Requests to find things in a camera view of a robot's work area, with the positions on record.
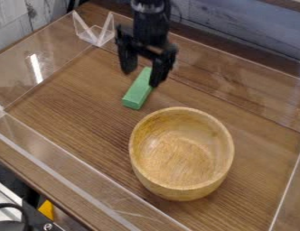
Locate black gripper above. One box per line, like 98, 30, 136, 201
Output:
117, 9, 178, 88

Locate green rectangular block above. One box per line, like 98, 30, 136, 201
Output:
122, 67, 153, 110

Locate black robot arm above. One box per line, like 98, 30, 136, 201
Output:
116, 0, 180, 88

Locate brown wooden bowl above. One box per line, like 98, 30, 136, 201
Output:
129, 106, 234, 201

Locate yellow sticker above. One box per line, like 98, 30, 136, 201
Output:
38, 200, 55, 220

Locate clear acrylic corner bracket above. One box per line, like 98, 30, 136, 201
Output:
71, 12, 116, 47

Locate black cable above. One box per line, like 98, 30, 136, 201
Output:
0, 202, 31, 231

